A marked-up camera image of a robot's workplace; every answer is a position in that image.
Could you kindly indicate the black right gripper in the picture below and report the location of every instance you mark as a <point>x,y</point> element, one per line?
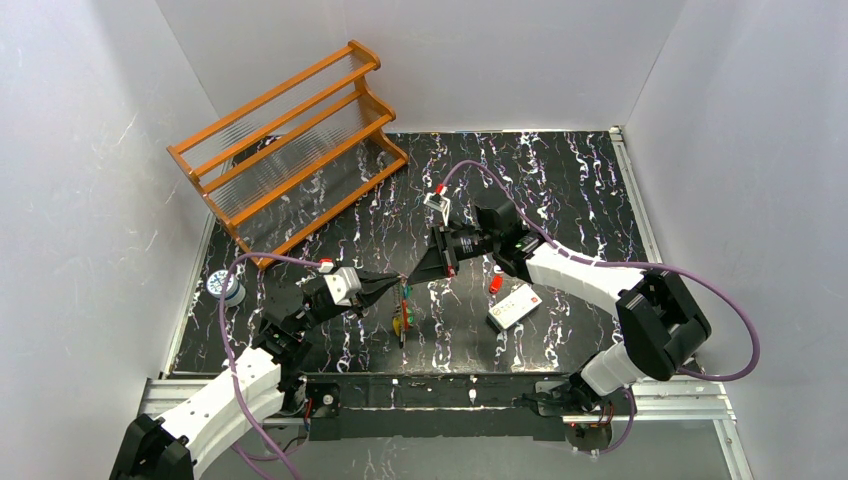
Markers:
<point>448,250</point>

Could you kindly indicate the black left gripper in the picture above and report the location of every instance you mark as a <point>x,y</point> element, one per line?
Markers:
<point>358,304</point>

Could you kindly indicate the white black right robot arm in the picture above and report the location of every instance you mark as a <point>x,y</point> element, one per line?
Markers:
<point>660,322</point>

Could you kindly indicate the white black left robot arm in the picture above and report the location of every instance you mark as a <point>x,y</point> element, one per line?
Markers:
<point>185,440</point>

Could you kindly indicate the red tag key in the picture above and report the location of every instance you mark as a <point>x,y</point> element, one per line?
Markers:
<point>495,284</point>

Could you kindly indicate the white card box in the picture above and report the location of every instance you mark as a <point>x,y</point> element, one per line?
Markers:
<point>510,311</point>

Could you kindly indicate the white blue tape roll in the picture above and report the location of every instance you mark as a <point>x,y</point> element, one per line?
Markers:
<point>218,284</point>

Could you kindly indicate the orange wooden shelf rack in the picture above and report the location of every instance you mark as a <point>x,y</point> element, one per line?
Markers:
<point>281,166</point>

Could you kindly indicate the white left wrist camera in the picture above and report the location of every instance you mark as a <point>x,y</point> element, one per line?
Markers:
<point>344,285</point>

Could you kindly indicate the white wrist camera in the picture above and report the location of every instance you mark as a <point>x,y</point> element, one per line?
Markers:
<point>344,285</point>
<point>441,206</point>

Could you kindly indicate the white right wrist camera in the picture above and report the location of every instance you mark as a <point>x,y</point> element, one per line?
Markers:
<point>441,206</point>

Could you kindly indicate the aluminium front rail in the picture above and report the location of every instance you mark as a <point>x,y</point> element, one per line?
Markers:
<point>681,398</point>

